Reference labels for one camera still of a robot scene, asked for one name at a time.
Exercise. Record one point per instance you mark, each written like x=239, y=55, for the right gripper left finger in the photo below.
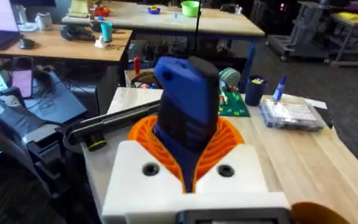
x=135, y=183

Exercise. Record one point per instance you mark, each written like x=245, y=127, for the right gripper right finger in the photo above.
x=238, y=177

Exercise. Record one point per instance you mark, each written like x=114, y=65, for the blue electric screwdriver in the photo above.
x=186, y=105

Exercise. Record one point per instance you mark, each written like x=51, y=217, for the black bar clamp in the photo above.
x=110, y=123

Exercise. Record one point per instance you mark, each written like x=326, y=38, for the green board with toy blocks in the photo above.
x=233, y=107

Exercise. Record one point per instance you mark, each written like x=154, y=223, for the clear plastic bag with parts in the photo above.
x=291, y=115

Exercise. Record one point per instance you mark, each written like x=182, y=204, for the orange round tub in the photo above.
x=315, y=214

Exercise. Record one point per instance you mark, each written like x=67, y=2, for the dark blue cup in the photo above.
x=255, y=91

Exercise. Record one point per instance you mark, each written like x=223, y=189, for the small blue glue bottle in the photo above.
x=279, y=90

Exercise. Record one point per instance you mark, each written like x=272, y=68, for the green striped tape roll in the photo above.
x=229, y=77

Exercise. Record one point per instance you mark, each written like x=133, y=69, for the red bottle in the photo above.
x=137, y=65

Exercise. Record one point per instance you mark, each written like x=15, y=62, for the smartphone with pink screen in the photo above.
x=22, y=79

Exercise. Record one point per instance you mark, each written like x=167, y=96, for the wooden desk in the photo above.
x=61, y=48

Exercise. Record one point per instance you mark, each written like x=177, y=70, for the black upright pole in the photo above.
x=197, y=28

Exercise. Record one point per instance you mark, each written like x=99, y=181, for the large wooden table blue legs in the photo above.
x=222, y=23

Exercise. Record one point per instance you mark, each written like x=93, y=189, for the teal cup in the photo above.
x=106, y=31

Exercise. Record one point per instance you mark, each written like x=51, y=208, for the grey wheeled cart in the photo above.
x=303, y=34

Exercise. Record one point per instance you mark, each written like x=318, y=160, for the black headset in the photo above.
x=76, y=33

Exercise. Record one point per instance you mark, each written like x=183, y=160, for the small blue bowl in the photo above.
x=153, y=10

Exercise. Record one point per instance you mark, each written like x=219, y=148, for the red container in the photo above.
x=102, y=11

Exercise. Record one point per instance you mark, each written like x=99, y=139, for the green plastic bowl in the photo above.
x=190, y=7

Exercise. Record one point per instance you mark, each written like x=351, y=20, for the black computer mouse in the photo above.
x=26, y=43

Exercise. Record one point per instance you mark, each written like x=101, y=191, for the white jar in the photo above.
x=44, y=21

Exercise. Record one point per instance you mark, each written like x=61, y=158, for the yellow topped table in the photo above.
x=353, y=20

